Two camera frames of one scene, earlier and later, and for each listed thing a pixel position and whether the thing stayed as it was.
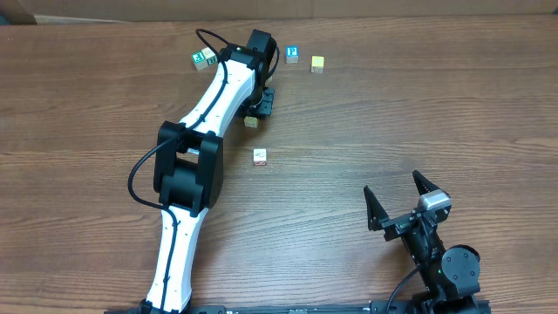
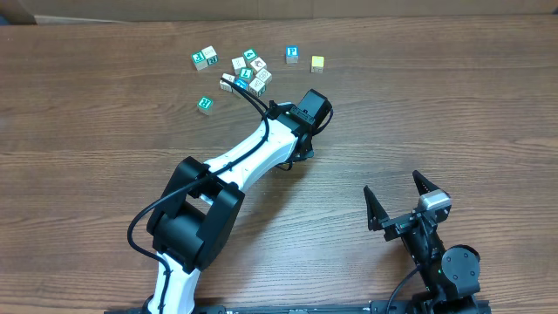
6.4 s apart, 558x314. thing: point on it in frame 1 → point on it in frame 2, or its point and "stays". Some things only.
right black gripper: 379,218 stays
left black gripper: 264,105 → 308,149
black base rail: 434,306 stays
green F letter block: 200,60 stays
